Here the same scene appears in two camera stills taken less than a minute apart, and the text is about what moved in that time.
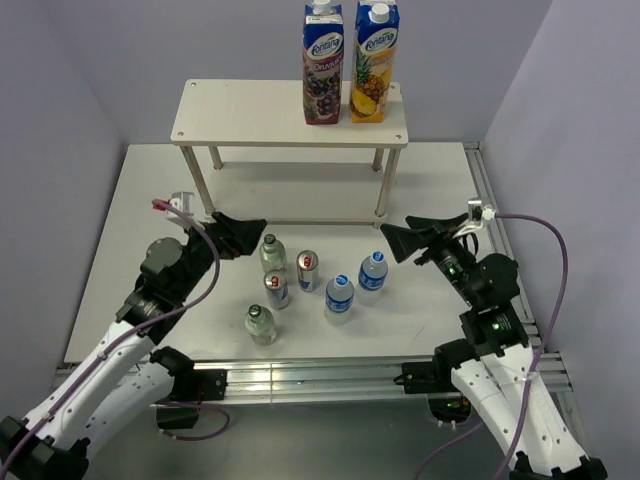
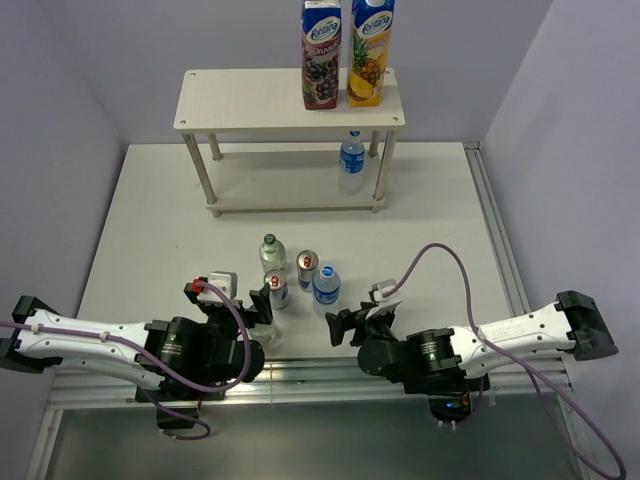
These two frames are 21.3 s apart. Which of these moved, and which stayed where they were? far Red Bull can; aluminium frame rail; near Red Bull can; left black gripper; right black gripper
Moved: right black gripper; left black gripper
Stayed: aluminium frame rail; far Red Bull can; near Red Bull can
